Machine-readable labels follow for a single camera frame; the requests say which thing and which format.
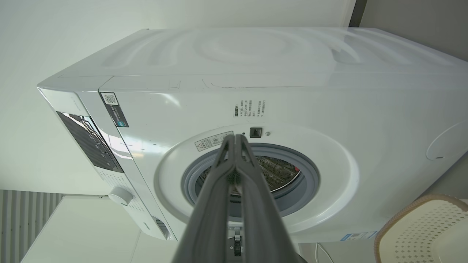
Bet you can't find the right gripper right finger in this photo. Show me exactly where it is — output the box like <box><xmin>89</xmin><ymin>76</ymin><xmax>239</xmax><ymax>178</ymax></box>
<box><xmin>236</xmin><ymin>134</ymin><xmax>307</xmax><ymax>263</ymax></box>

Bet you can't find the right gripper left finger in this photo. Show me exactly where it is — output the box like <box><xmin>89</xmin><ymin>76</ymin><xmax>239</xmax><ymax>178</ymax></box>
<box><xmin>174</xmin><ymin>134</ymin><xmax>237</xmax><ymax>263</ymax></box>

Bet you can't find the silver metal door hinge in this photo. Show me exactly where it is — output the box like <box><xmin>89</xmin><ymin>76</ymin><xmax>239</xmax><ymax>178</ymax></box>
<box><xmin>230</xmin><ymin>226</ymin><xmax>243</xmax><ymax>246</ymax></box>

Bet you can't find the black glass washer door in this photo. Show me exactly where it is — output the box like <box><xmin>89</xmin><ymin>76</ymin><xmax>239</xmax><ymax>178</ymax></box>
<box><xmin>227</xmin><ymin>241</ymin><xmax>377</xmax><ymax>263</ymax></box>

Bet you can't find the stainless steel washing machine drum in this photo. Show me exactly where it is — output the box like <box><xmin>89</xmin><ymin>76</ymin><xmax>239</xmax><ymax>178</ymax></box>
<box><xmin>199</xmin><ymin>156</ymin><xmax>302</xmax><ymax>192</ymax></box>

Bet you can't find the white washing machine dial knob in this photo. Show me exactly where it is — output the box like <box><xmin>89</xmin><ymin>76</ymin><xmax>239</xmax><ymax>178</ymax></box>
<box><xmin>108</xmin><ymin>187</ymin><xmax>134</xmax><ymax>206</ymax></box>

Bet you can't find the black glossy control display panel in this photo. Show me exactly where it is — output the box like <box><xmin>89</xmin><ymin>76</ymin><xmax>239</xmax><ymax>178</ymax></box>
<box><xmin>56</xmin><ymin>111</ymin><xmax>125</xmax><ymax>174</ymax></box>

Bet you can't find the cream perforated laundry basket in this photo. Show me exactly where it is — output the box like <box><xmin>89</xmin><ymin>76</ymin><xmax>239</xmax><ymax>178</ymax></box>
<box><xmin>374</xmin><ymin>194</ymin><xmax>468</xmax><ymax>263</ymax></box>

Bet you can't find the grey warning sticker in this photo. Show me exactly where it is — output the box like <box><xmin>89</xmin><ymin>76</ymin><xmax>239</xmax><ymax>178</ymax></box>
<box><xmin>195</xmin><ymin>131</ymin><xmax>234</xmax><ymax>152</ymax></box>

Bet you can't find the blue energy label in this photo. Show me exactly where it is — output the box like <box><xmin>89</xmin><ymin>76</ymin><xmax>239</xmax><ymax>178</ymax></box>
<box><xmin>340</xmin><ymin>231</ymin><xmax>378</xmax><ymax>242</ymax></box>

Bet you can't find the printed text notice label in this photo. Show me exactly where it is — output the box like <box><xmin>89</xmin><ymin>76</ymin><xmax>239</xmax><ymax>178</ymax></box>
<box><xmin>233</xmin><ymin>99</ymin><xmax>267</xmax><ymax>119</ymax></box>

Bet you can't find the white cabinet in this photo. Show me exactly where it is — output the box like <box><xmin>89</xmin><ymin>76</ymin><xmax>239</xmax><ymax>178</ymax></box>
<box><xmin>20</xmin><ymin>195</ymin><xmax>176</xmax><ymax>263</ymax></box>

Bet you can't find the QR code label strip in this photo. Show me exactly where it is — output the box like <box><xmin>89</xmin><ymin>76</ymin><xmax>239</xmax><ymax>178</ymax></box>
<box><xmin>101</xmin><ymin>92</ymin><xmax>129</xmax><ymax>128</ymax></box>

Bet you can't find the white front-load washing machine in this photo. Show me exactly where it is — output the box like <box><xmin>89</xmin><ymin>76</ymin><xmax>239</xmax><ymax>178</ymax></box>
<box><xmin>37</xmin><ymin>26</ymin><xmax>468</xmax><ymax>243</ymax></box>

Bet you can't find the white detergent drawer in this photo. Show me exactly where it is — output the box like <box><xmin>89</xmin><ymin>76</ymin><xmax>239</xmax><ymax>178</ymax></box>
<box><xmin>38</xmin><ymin>87</ymin><xmax>90</xmax><ymax>117</ymax></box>

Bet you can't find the grey ribbed panel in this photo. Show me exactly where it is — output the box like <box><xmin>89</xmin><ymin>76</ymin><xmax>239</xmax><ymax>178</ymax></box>
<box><xmin>0</xmin><ymin>190</ymin><xmax>64</xmax><ymax>263</ymax></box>

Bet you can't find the round white filter cover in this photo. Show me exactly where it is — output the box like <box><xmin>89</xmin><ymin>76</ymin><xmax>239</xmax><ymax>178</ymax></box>
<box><xmin>426</xmin><ymin>121</ymin><xmax>468</xmax><ymax>161</ymax></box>

